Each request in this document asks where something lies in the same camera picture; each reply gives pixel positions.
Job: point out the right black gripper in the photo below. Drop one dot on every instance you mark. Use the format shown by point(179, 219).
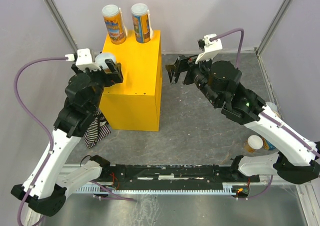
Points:
point(182, 64)

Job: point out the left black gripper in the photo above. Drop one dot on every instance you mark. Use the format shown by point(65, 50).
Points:
point(117, 74)

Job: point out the yellow shelf cabinet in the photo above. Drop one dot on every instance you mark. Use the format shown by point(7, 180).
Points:
point(135, 104)

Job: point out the blue orange can with spoon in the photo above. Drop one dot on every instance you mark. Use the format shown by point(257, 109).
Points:
point(141, 19)

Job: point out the teal blue pull-tab can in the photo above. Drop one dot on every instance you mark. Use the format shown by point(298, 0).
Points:
point(267, 145)

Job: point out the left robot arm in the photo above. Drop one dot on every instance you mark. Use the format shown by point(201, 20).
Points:
point(44, 192)

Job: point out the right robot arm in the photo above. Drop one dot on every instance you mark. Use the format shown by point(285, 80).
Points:
point(220, 82)

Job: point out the striped black white cloth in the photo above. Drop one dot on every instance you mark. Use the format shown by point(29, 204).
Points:
point(97, 130)

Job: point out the clear lid can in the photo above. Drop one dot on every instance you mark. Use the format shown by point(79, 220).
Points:
point(273, 106)

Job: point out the orange can white lid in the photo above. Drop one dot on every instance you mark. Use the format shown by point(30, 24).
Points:
point(253, 143)

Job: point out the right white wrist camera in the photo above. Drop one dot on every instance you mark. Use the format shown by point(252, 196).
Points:
point(209, 48)

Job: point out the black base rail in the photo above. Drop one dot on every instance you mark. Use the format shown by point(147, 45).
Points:
point(133, 176)

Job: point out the light blue cable duct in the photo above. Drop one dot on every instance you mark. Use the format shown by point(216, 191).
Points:
point(227, 189)

